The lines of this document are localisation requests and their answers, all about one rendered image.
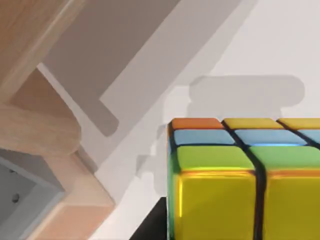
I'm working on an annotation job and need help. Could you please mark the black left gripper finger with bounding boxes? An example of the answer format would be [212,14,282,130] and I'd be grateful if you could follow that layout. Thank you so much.
[130,196,169,240]

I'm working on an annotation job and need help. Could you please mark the multicoloured puzzle cube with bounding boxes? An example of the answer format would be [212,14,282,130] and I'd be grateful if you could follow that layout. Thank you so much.
[166,117,320,240]

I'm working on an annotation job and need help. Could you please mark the pale wooden drawer front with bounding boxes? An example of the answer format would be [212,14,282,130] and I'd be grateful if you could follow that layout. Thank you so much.
[8,67,116,240]

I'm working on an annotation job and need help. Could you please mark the grey pierced drawer inside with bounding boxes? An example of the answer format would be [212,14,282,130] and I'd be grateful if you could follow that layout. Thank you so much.
[0,148,66,240]

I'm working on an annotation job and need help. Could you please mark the wooden cupboard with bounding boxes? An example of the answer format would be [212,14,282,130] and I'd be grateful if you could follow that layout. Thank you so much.
[0,0,87,106]

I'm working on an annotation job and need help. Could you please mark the rounded wooden drawer handle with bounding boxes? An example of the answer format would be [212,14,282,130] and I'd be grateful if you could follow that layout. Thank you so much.
[0,102,82,157]

